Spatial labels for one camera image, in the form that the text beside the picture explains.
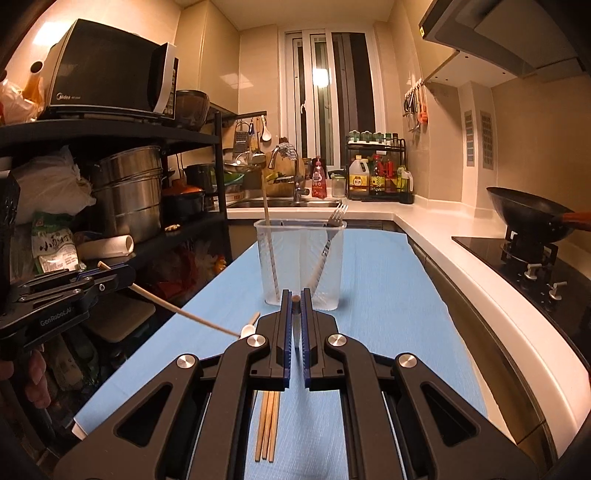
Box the white plastic bag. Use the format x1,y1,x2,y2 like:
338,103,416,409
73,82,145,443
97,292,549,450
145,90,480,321
11,146,96,225

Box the yellow oil bottle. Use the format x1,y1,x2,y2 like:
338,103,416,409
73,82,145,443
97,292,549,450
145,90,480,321
349,155,370,199

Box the stainless steel stock pot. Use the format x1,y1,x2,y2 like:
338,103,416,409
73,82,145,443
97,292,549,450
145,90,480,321
91,145,162,243

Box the black wok with wooden handle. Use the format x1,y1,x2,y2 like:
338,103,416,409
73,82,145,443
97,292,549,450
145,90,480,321
487,186,590,243

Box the red dish soap bottle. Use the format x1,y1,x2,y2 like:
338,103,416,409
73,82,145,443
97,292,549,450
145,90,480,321
311,157,328,199

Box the chrome kitchen faucet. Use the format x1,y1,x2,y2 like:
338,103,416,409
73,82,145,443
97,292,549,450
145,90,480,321
266,137,308,203

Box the white striped spoon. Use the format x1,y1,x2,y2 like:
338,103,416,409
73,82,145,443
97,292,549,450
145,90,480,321
239,312,260,339

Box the black storage shelf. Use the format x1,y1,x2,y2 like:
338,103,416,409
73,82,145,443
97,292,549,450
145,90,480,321
0,103,233,370

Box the black gas stove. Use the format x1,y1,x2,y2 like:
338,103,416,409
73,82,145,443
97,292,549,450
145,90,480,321
452,236,590,361

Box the white paper roll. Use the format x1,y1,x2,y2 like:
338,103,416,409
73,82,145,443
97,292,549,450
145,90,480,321
77,235,134,260

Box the range hood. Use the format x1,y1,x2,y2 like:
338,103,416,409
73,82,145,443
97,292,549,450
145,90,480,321
419,0,590,88

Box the left hand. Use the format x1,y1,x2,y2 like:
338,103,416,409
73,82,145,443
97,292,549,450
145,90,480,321
0,346,51,409

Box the black microwave oven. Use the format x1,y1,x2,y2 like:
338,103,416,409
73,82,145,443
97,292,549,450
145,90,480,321
41,19,178,119

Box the blue table cloth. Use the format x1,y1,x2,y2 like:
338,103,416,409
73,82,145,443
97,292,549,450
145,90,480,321
75,229,487,479

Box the clear plastic utensil holder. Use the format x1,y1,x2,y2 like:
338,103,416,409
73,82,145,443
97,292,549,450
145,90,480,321
254,219,346,311

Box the green food package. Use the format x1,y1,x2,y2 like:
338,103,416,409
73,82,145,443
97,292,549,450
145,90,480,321
31,212,80,274

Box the fork with white handle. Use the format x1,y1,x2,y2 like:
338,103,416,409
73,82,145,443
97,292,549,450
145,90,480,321
308,201,349,296

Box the hanging kitchen tools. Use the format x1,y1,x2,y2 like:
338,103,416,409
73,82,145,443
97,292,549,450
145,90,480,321
403,78,428,133

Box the black spice rack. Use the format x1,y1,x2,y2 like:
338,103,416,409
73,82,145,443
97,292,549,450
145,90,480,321
345,130,415,204

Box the dark curved wooden chopstick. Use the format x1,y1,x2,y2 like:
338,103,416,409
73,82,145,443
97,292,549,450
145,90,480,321
260,170,280,300

